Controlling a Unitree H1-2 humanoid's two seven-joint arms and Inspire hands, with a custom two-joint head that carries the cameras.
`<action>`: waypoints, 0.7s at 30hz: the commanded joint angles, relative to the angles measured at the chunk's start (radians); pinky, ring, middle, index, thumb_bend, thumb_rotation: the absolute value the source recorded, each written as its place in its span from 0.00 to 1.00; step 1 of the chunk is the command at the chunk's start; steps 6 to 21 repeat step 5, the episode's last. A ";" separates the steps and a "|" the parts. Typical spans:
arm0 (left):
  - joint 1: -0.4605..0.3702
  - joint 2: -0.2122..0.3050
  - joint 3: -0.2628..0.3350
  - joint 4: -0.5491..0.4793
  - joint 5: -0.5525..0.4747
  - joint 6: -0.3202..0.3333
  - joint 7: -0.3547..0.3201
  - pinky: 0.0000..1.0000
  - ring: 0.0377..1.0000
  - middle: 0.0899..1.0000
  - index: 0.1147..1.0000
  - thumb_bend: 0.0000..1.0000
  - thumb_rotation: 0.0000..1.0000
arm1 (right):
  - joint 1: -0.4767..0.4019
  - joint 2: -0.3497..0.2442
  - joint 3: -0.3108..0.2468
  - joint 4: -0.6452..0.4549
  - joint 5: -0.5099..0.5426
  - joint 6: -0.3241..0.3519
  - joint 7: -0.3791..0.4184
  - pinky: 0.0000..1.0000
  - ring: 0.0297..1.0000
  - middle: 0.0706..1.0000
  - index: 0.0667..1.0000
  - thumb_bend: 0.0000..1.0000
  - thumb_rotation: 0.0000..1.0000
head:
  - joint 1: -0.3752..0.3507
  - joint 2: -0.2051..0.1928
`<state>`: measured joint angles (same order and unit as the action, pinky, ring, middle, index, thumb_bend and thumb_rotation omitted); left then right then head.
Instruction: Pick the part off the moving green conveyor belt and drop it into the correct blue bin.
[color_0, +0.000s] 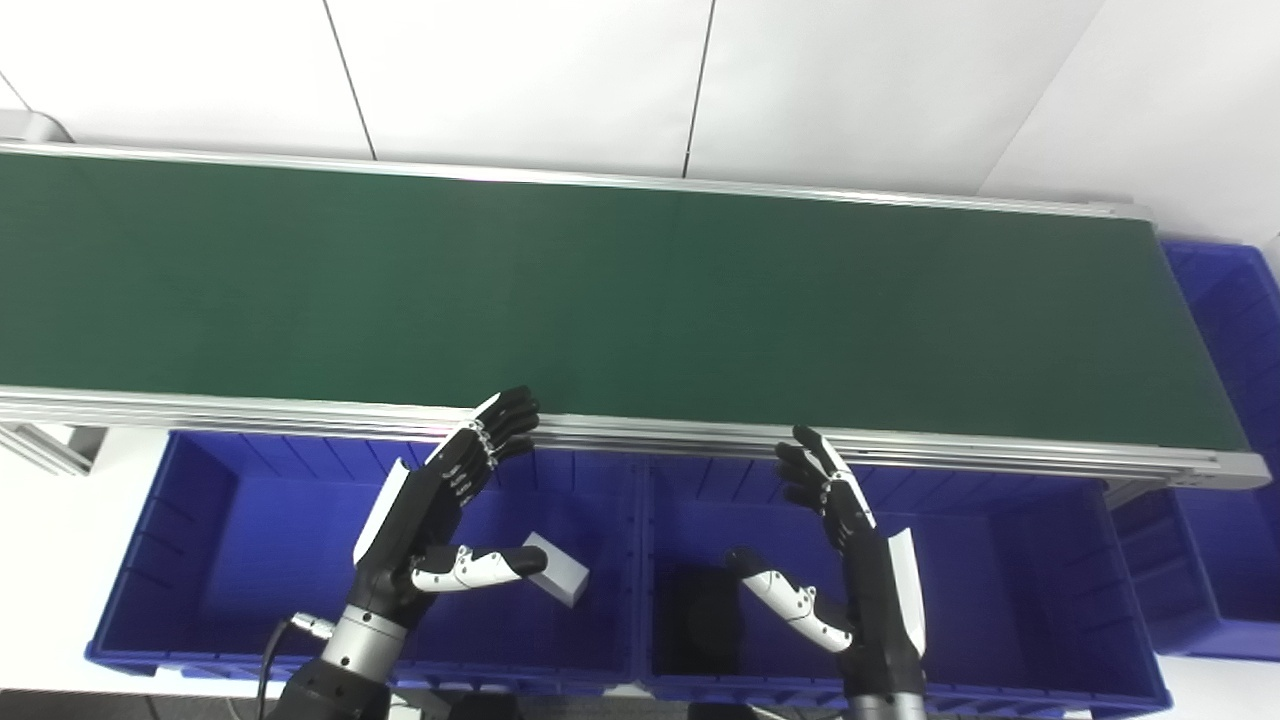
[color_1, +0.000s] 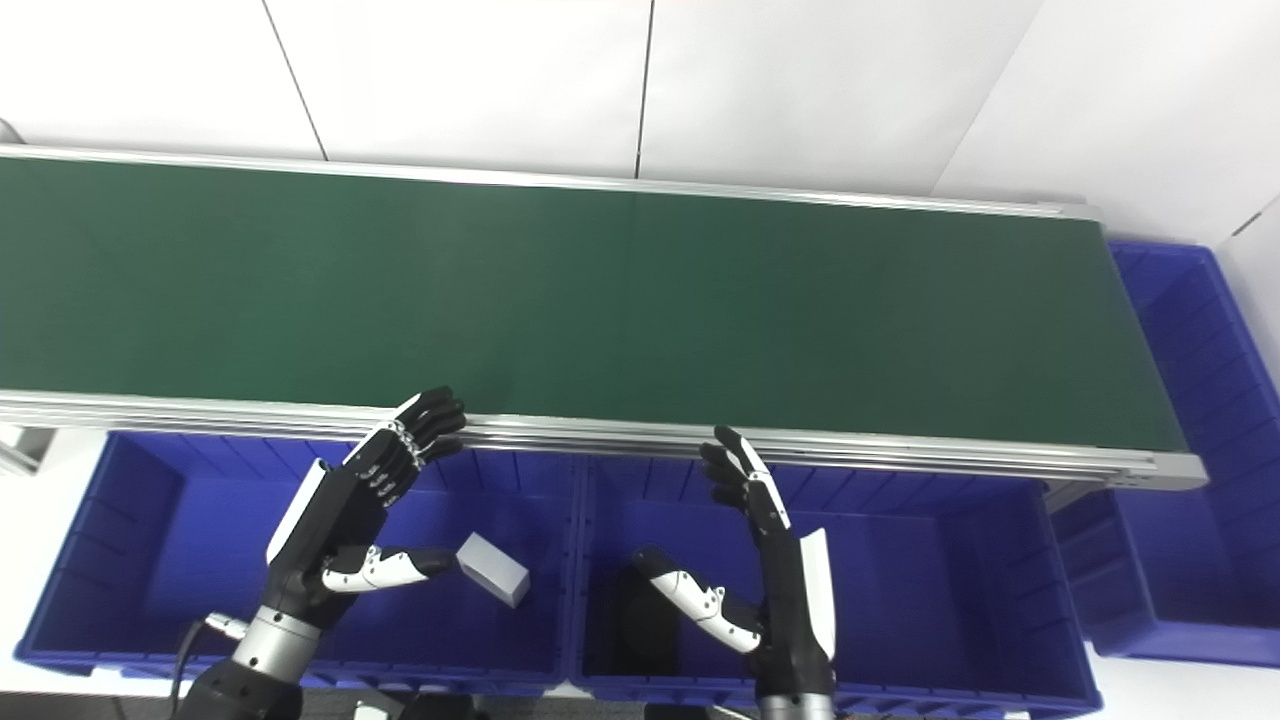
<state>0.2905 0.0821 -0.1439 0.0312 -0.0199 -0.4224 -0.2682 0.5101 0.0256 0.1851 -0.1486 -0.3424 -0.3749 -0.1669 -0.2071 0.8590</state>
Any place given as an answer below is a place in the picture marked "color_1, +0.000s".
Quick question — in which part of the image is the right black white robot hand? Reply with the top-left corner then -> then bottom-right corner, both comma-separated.
632,425 -> 837,701

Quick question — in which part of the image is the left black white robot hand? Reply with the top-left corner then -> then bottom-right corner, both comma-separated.
262,386 -> 468,631

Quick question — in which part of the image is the white square part with hole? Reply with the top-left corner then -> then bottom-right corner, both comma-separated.
456,532 -> 531,609

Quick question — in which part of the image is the blue plastic bin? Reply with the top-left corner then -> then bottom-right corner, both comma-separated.
1050,240 -> 1280,669
568,455 -> 1103,720
15,430 -> 581,696

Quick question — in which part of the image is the black part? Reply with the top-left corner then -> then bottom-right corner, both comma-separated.
608,570 -> 693,679

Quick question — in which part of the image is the aluminium conveyor support leg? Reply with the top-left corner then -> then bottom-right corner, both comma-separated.
0,425 -> 53,477

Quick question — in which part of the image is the green conveyor belt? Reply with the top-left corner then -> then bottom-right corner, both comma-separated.
0,143 -> 1211,491

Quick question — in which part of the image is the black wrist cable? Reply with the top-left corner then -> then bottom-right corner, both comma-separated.
170,617 -> 251,703

